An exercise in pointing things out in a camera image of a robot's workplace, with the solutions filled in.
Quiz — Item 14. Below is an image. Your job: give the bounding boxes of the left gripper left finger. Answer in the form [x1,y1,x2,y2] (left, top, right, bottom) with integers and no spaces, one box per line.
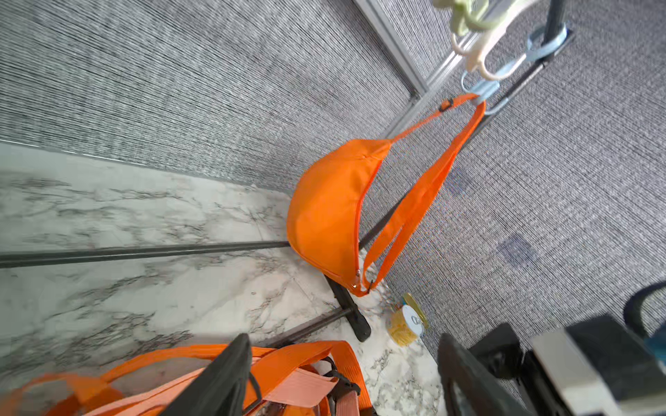
[161,334,253,416]

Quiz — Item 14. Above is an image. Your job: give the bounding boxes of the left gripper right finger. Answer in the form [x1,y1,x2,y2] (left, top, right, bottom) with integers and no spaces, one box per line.
[437,333,530,415]

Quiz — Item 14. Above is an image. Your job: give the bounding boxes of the pink waist bag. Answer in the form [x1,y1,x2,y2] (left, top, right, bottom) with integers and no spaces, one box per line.
[87,369,361,415]

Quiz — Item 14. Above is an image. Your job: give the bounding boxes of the bright orange waist bag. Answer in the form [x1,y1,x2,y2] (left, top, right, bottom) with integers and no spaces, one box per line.
[286,102,487,296]

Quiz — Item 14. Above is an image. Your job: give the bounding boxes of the orange bag bottom pile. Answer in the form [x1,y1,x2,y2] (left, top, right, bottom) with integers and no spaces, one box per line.
[1,341,376,415]

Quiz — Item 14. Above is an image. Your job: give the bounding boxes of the blue hook far right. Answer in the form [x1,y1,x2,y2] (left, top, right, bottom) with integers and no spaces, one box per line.
[460,24,568,106]

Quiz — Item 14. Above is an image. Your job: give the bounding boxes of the green hook middle right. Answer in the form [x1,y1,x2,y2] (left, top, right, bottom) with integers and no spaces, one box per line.
[432,0,506,36]

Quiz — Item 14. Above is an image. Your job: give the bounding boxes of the yellow tin can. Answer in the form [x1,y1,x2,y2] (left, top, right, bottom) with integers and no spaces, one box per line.
[388,304,425,347]

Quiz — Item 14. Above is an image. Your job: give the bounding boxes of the black metal clothes rack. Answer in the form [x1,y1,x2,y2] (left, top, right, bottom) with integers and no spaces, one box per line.
[1,0,574,348]

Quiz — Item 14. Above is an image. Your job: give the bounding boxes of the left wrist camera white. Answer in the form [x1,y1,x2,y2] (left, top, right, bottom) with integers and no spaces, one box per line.
[470,315,665,415]

